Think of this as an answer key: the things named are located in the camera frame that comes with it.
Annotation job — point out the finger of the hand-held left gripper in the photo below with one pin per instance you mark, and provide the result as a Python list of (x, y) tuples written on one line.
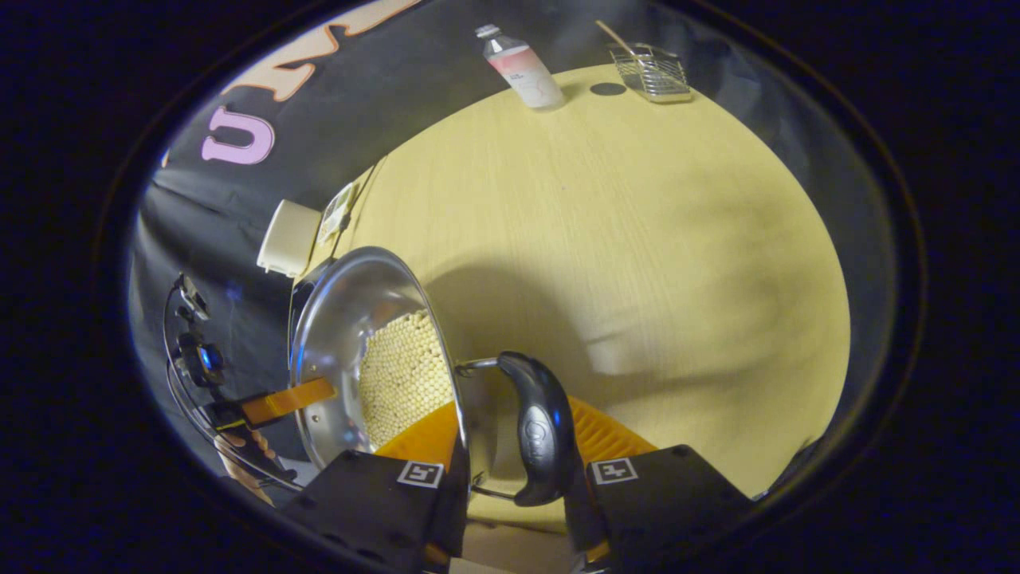
[(259, 446), (291, 400)]

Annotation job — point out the black backdrop cloth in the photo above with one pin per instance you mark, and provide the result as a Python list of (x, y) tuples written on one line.
[(358, 104)]

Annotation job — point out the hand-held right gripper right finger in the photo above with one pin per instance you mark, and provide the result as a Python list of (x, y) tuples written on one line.
[(661, 502)]

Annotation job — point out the black induction cooktop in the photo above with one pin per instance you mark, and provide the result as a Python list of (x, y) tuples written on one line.
[(299, 299)]

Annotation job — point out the wooden stick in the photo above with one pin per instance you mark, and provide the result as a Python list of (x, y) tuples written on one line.
[(615, 36)]

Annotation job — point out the yellow beans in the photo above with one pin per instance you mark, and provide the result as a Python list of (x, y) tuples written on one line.
[(402, 375)]

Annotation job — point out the small dark round disc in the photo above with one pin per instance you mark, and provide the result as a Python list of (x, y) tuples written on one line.
[(608, 88)]

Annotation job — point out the white plastic box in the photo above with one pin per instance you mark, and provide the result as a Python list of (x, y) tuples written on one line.
[(288, 239)]

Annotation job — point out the clear bottle with pink label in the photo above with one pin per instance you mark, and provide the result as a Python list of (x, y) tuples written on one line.
[(526, 72)]

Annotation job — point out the small printed packet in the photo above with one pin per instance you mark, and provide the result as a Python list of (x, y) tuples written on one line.
[(336, 214)]

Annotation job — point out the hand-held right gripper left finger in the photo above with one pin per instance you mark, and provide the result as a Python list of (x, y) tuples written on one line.
[(366, 502)]

